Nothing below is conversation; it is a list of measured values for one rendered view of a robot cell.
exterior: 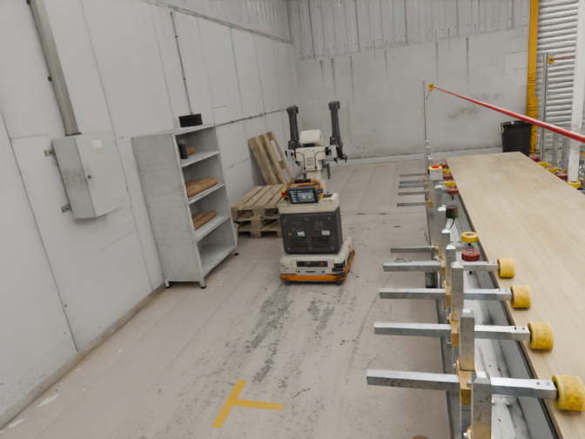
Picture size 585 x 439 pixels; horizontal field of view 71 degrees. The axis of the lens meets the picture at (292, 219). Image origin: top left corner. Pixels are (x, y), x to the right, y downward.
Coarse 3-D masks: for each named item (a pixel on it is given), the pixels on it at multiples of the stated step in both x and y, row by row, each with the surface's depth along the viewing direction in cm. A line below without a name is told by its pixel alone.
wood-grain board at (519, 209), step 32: (448, 160) 420; (480, 160) 400; (512, 160) 382; (480, 192) 295; (512, 192) 285; (544, 192) 275; (576, 192) 267; (480, 224) 235; (512, 224) 228; (544, 224) 222; (576, 224) 216; (512, 256) 190; (544, 256) 185; (576, 256) 181; (544, 288) 159; (576, 288) 156; (512, 320) 144; (544, 320) 140; (576, 320) 137; (544, 352) 124; (576, 352) 122; (576, 416) 100
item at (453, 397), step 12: (432, 216) 321; (432, 228) 295; (432, 240) 273; (444, 312) 186; (444, 348) 164; (444, 360) 157; (444, 372) 154; (456, 396) 139; (456, 408) 134; (456, 420) 129; (456, 432) 125
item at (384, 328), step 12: (384, 324) 139; (396, 324) 138; (408, 324) 137; (420, 324) 136; (432, 324) 135; (444, 324) 134; (432, 336) 134; (444, 336) 132; (480, 336) 129; (492, 336) 128; (504, 336) 127; (516, 336) 126; (528, 336) 125
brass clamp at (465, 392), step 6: (456, 366) 115; (474, 366) 112; (456, 372) 116; (462, 372) 110; (468, 372) 110; (462, 378) 108; (468, 378) 108; (462, 384) 106; (462, 390) 105; (468, 390) 104; (462, 396) 105; (468, 396) 105; (462, 402) 106; (468, 402) 105
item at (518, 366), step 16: (464, 208) 288; (464, 224) 291; (480, 256) 222; (480, 272) 225; (496, 288) 178; (496, 304) 179; (496, 320) 181; (512, 352) 152; (512, 368) 153; (528, 368) 129; (528, 400) 130; (528, 416) 131; (544, 416) 114; (544, 432) 115
